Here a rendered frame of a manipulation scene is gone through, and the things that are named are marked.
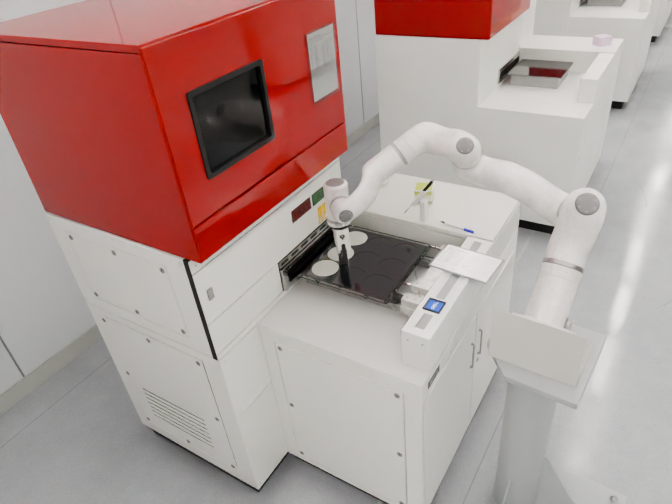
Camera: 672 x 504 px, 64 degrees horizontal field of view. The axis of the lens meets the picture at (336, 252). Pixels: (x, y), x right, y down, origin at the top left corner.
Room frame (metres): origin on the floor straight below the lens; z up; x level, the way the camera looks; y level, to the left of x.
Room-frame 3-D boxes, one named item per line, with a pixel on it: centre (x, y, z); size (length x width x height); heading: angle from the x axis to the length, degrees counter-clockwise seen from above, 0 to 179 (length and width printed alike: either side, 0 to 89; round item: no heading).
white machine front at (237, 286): (1.62, 0.19, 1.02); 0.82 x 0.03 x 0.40; 144
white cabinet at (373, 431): (1.65, -0.24, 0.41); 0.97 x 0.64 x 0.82; 144
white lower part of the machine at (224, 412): (1.81, 0.47, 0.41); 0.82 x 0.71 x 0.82; 144
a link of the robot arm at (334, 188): (1.63, -0.02, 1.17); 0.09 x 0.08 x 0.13; 11
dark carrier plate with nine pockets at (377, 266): (1.64, -0.10, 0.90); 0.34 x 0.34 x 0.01; 54
